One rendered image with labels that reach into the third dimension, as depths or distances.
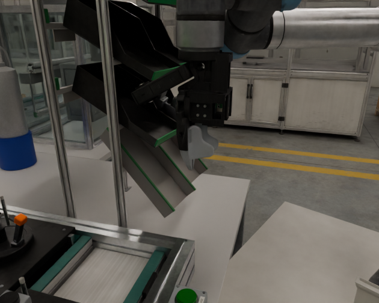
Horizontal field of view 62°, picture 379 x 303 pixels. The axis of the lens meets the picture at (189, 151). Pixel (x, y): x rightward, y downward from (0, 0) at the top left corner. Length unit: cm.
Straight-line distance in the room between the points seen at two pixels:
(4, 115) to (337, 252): 135
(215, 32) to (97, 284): 60
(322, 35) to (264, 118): 404
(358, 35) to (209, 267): 65
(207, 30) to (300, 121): 425
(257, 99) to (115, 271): 404
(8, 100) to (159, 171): 82
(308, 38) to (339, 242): 64
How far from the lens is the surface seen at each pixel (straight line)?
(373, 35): 76
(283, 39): 66
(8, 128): 156
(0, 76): 152
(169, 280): 73
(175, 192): 93
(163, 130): 85
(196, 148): 55
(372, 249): 110
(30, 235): 88
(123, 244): 86
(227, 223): 107
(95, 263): 86
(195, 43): 49
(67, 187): 96
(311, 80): 459
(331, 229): 113
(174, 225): 106
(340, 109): 470
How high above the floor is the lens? 147
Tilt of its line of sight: 22 degrees down
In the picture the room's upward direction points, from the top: straight up
